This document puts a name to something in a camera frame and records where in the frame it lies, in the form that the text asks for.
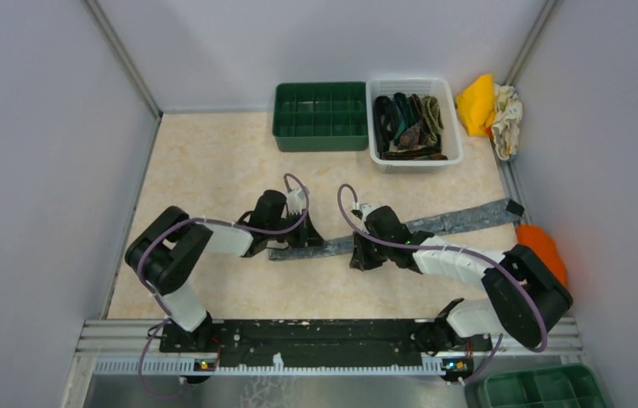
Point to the white plastic basket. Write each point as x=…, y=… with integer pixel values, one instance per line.
x=413, y=125

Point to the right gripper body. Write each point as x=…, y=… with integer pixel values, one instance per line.
x=371, y=254

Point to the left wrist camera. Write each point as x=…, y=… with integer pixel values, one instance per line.
x=296, y=202

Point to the orange cloth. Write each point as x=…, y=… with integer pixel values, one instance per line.
x=545, y=248

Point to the yellow cloth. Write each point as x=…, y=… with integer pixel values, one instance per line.
x=475, y=106

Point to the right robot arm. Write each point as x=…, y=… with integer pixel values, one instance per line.
x=525, y=300

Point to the green divided organizer tray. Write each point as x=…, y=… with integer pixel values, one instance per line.
x=320, y=116

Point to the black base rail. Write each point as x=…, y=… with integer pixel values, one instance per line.
x=340, y=343

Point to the cream patterned cloth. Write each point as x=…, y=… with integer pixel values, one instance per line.
x=508, y=109

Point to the grey floral tie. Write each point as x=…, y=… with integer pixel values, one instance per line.
x=489, y=215

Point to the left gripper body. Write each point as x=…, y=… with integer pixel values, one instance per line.
x=296, y=237

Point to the black tie in basket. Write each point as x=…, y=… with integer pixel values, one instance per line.
x=386, y=122

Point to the green crate bottom right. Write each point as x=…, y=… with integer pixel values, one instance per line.
x=572, y=385

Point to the olive tie in basket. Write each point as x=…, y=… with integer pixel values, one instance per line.
x=432, y=125

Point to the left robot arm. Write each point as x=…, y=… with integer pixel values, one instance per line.
x=164, y=256

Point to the teal tie in basket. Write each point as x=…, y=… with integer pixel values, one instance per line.
x=405, y=113

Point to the brown patterned tie in basket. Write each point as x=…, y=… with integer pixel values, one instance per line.
x=412, y=145

